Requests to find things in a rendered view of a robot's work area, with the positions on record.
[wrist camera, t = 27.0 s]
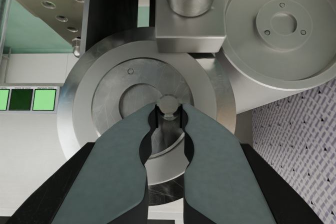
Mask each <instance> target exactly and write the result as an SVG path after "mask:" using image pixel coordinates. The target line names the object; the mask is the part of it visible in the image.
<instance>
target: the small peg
mask: <svg viewBox="0 0 336 224"><path fill-rule="evenodd" d="M180 105H181V103H180V100H179V99H178V97H177V96H175V95H173V94H164V95H162V96H161V97H160V98H159V99H158V101H157V110H158V112H159V113H160V115H161V116H162V118H163V119H165V120H168V121H172V120H175V119H176V118H177V117H178V115H179V113H180Z"/></svg>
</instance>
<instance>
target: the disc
mask: <svg viewBox="0 0 336 224"><path fill-rule="evenodd" d="M143 40H150V41H155V27H138V28H131V29H127V30H123V31H120V32H117V33H115V34H112V35H110V36H108V37H106V38H104V39H102V40H101V41H99V42H98V43H96V44H95V45H93V46H92V47H91V48H90V49H88V50H87V51H86V52H85V53H84V54H83V55H82V56H81V57H80V59H79V60H78V61H77V62H76V63H75V65H74V66H73V68H72V69H71V71H70V73H69V74H68V76H67V78H66V80H65V82H64V85H63V87H62V90H61V93H60V97H59V101H58V107H57V130H58V136H59V140H60V144H61V147H62V150H63V152H64V155H65V157H66V159H67V160H69V159H70V158H71V157H72V156H73V155H74V154H75V153H76V152H77V151H79V150H80V146H79V144H78V141H77V139H76V135H75V132H74V127H73V103H74V98H75V94H76V91H77V88H78V85H79V83H80V81H81V79H82V77H83V76H84V74H85V73H86V71H87V70H88V69H89V67H90V66H91V65H92V64H93V63H94V62H95V61H96V60H97V59H98V58H99V57H101V56H102V55H103V54H105V53H106V52H108V51H109V50H111V49H113V48H115V47H117V46H120V45H122V44H126V43H129V42H134V41H143ZM188 54H190V55H191V56H192V57H193V58H195V59H196V60H197V61H198V62H199V63H200V65H201V66H202V67H203V68H204V70H205V71H206V73H207V74H208V76H209V78H210V80H211V82H212V85H213V88H214V91H215V95H216V100H217V122H219V123H220V124H222V125H223V126H224V127H226V128H227V129H228V130H229V131H230V132H231V133H232V134H234V133H235V127H236V102H235V96H234V92H233V89H232V86H231V83H230V80H229V78H228V76H227V74H226V72H225V70H224V69H223V67H222V65H221V64H220V62H219V61H218V60H217V59H216V57H215V56H214V55H213V54H212V53H188ZM148 192H149V205H148V206H156V205H162V204H167V203H170V202H173V201H176V200H179V199H181V198H183V197H184V173H183V174H182V175H180V176H178V177H176V178H174V179H172V180H169V181H167V182H163V183H159V184H155V185H148Z"/></svg>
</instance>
